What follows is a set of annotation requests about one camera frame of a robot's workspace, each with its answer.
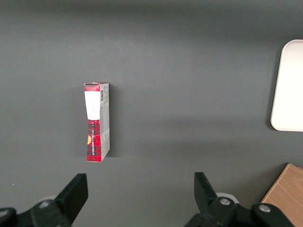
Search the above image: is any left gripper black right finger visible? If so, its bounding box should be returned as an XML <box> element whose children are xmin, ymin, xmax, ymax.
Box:
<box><xmin>184</xmin><ymin>172</ymin><xmax>295</xmax><ymax>227</ymax></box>

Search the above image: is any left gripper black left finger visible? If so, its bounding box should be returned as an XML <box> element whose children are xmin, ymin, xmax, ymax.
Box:
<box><xmin>0</xmin><ymin>174</ymin><xmax>89</xmax><ymax>227</ymax></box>

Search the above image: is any cream rectangular tray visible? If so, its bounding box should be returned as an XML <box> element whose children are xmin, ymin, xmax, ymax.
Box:
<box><xmin>270</xmin><ymin>39</ymin><xmax>303</xmax><ymax>131</ymax></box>

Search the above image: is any red plaid cardboard box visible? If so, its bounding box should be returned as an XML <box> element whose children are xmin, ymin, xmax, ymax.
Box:
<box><xmin>83</xmin><ymin>82</ymin><xmax>111</xmax><ymax>163</ymax></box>

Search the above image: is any wooden drawer cabinet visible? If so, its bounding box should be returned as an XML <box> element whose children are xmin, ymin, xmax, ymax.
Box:
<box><xmin>260</xmin><ymin>163</ymin><xmax>303</xmax><ymax>227</ymax></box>

